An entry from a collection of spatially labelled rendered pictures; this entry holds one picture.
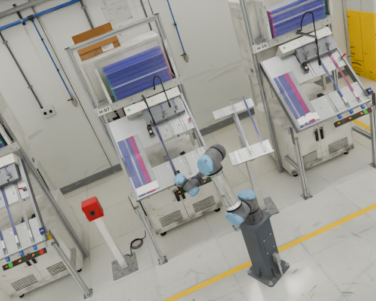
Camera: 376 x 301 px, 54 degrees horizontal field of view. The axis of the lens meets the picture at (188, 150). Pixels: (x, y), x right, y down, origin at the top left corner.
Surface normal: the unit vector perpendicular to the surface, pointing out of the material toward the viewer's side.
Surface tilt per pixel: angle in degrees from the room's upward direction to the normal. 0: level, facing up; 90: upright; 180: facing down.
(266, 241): 90
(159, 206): 90
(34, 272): 90
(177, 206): 90
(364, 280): 0
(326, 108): 45
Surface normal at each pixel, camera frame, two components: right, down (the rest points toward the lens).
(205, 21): 0.25, 0.41
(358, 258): -0.30, -0.82
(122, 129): -0.02, -0.27
